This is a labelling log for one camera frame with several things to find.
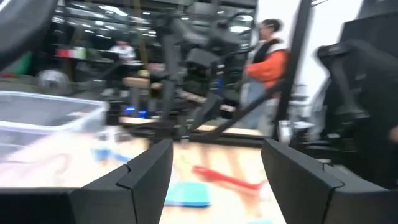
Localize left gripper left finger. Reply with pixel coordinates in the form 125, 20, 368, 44
0, 138, 174, 224

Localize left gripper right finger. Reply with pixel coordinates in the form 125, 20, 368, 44
261, 138, 398, 224

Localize blue dish brush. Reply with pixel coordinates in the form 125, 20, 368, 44
92, 145, 133, 164

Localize blue cellulose sponge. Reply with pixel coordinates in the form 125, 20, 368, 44
164, 182, 212, 208

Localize red dish brush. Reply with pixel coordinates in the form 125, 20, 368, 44
192, 164, 268, 200

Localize person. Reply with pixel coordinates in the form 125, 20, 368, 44
239, 18, 290, 130
110, 40, 137, 63

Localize large clear plastic bin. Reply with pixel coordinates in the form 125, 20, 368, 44
0, 90, 109, 161

